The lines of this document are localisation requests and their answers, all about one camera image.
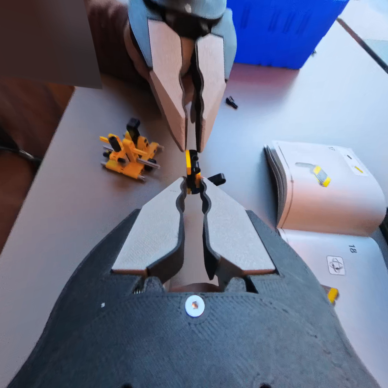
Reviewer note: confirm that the lego instruction booklet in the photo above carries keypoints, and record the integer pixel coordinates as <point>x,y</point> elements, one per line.
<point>327,200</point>

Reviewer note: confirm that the blue plastic bin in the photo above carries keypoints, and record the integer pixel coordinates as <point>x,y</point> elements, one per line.
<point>288,30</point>

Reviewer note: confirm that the yellow lego vehicle chassis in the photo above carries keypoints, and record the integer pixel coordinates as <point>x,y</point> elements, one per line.
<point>130,154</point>

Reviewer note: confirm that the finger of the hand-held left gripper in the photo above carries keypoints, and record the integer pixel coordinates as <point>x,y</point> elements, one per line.
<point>212,75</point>
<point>165,75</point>

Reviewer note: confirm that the person's left forearm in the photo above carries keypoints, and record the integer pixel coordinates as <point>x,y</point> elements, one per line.
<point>115,39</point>

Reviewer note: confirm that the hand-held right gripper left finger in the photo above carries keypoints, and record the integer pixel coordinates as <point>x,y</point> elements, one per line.
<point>145,239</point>

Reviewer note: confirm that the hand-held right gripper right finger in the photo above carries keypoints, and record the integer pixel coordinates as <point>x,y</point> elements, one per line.
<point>239,242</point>

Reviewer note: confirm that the small yellow black lego assembly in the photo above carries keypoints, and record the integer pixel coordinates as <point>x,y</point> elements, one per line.
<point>191,169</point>

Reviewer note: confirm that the small black lego piece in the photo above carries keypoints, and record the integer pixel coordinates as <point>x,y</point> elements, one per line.
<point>232,102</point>

